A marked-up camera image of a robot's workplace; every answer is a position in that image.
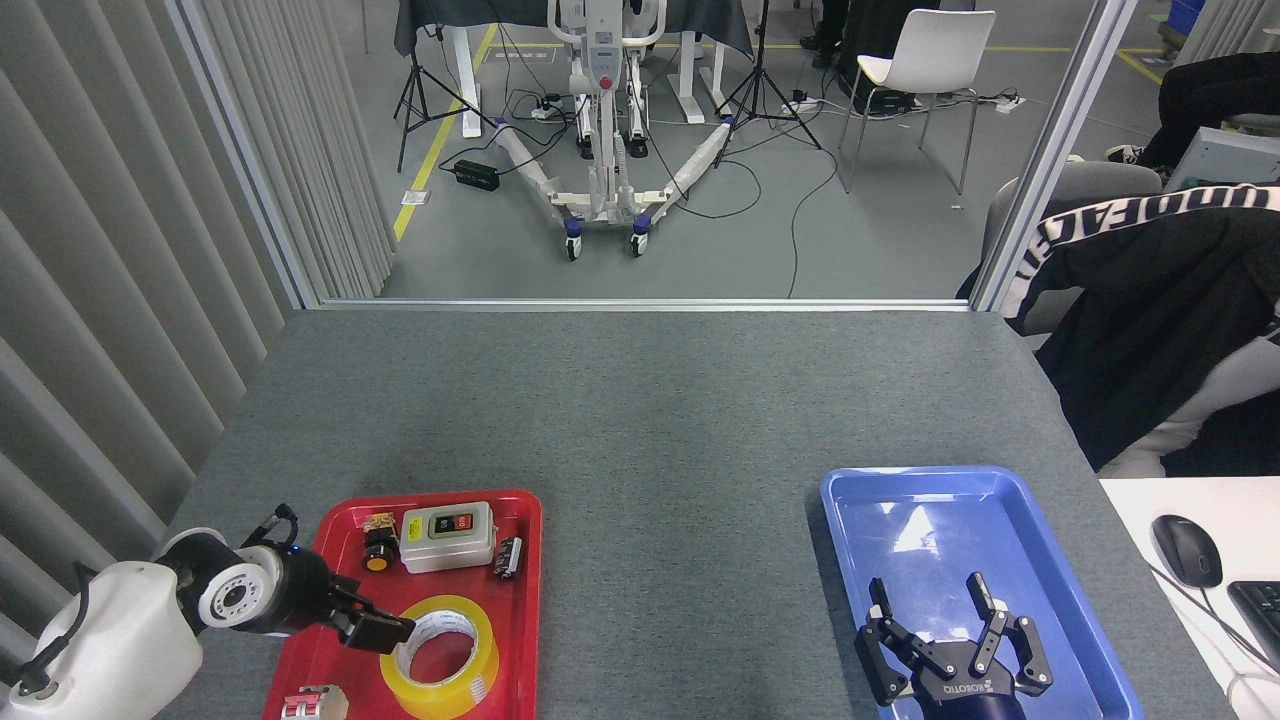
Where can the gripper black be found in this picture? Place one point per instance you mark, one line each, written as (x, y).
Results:
(965, 695)
(305, 595)

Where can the yellow tape roll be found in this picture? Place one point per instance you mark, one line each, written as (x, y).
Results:
(440, 700)

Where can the black orange push button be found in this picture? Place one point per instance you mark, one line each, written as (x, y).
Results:
(377, 558)

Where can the red white circuit breaker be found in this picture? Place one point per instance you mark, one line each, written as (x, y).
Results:
(312, 705)

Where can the red plastic tray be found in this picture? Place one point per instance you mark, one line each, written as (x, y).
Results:
(340, 540)

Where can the blue plastic tray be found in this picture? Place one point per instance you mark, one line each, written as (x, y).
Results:
(930, 540)

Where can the small black terminal block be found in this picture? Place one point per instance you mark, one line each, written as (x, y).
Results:
(508, 557)

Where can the white desk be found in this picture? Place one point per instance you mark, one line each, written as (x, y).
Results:
(1140, 500)

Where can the black computer mouse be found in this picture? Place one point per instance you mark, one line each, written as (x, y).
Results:
(1187, 550)

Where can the black keyboard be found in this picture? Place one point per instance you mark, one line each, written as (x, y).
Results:
(1262, 615)

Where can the person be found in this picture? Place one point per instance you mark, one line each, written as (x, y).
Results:
(1220, 95)
(828, 25)
(1150, 330)

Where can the white floor plate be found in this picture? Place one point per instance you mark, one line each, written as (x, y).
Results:
(415, 198)

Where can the black power adapter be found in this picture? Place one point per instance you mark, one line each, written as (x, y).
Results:
(476, 175)

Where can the grey office chair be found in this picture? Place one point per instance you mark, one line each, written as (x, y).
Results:
(1100, 185)

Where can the white stand on wheels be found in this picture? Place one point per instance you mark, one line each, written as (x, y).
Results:
(605, 150)

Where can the white power strip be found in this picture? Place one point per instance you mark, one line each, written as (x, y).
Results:
(800, 103)
(547, 110)
(1009, 102)

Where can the black tripod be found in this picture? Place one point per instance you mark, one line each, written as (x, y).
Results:
(418, 85)
(757, 95)

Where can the white plastic chair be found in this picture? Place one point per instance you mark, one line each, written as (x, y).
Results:
(935, 55)

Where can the black case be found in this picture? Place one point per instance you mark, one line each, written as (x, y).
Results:
(875, 30)

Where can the blue bin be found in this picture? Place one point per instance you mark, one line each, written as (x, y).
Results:
(1185, 15)

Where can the grey two-button switch box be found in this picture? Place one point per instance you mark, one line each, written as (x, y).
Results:
(450, 548)

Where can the silver frame rail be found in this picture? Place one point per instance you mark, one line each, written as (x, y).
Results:
(640, 304)

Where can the silver frame post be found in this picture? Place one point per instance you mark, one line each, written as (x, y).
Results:
(1060, 150)
(250, 160)

